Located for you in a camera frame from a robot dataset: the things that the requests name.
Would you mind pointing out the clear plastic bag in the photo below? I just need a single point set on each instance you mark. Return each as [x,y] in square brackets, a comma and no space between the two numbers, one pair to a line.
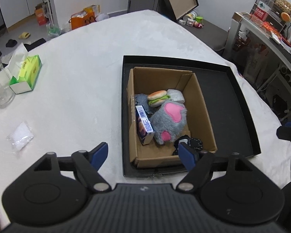
[20,137]

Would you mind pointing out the yellow slipper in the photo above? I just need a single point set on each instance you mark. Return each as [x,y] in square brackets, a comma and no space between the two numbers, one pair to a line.
[24,35]

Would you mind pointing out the black curved desk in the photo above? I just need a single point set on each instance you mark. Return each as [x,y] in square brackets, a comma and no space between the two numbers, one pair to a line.
[241,19]

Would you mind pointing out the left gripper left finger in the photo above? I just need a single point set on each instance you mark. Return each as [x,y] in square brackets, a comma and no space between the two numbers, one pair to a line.
[55,189]

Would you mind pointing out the orange cardboard box on floor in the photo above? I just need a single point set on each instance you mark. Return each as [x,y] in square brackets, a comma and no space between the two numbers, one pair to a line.
[40,14]

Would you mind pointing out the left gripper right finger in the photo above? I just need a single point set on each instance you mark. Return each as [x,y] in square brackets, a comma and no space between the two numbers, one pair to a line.
[231,189]

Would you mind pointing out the brown cardboard box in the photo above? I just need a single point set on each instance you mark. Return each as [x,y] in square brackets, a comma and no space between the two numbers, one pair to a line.
[145,80]

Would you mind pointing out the green tissue box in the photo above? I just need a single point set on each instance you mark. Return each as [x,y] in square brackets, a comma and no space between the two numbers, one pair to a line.
[24,70]

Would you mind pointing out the black slipper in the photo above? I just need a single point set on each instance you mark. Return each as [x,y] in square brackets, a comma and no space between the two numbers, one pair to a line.
[11,43]

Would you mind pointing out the toy hamburger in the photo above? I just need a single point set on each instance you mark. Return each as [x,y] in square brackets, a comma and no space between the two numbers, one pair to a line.
[157,98]

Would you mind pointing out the black white knitted pouch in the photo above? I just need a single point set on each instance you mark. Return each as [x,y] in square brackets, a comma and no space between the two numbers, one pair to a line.
[194,143]

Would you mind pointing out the clear glass jar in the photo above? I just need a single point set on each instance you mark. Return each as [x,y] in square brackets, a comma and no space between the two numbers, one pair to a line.
[6,93]

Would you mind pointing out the orange shopping bag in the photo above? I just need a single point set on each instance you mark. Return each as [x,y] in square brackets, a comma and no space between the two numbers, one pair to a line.
[85,17]

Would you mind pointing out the woven basket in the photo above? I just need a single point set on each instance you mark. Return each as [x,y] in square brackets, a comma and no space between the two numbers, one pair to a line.
[284,5]

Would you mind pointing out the grey blue knitted cloth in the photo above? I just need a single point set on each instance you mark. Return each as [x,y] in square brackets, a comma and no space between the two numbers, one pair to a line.
[142,99]

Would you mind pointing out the black shallow tray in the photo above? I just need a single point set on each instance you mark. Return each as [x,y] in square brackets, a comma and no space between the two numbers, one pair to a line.
[232,123]

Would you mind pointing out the grey pink plush paw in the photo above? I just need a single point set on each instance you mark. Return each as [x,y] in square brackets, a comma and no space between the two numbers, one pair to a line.
[169,121]

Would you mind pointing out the large water bottle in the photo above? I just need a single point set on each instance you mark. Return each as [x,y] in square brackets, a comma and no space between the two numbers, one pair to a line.
[262,9]

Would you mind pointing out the blue tissue packet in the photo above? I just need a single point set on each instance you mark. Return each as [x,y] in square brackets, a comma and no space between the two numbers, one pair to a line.
[145,130]

